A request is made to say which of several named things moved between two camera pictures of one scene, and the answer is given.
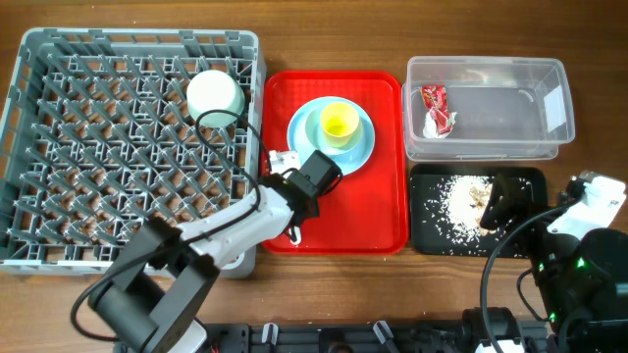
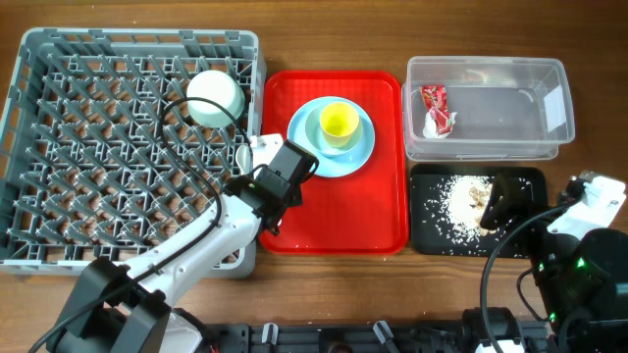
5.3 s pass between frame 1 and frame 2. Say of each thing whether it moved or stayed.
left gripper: moved
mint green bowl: stayed
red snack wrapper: stayed
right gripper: stayed
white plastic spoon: moved
